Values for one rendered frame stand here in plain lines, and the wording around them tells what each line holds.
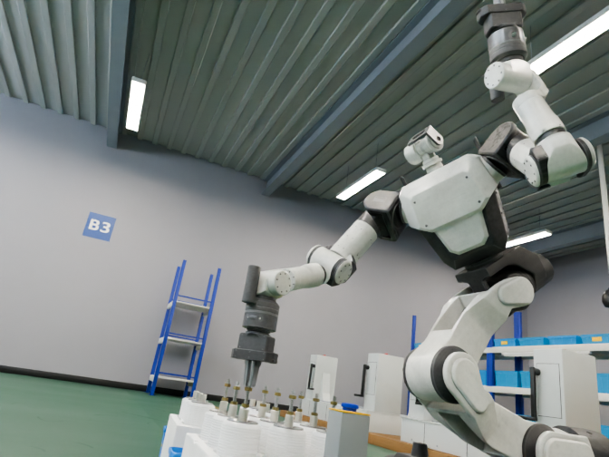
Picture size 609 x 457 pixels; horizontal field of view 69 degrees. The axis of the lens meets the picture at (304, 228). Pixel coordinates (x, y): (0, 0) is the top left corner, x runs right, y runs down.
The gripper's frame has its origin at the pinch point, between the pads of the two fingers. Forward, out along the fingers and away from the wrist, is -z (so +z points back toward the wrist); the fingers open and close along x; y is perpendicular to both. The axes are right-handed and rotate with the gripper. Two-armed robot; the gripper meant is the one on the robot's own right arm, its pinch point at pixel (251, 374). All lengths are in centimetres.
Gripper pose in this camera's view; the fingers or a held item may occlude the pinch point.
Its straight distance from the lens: 116.8
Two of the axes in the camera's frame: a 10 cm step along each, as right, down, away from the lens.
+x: 9.3, 0.0, -3.7
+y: 3.4, 3.7, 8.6
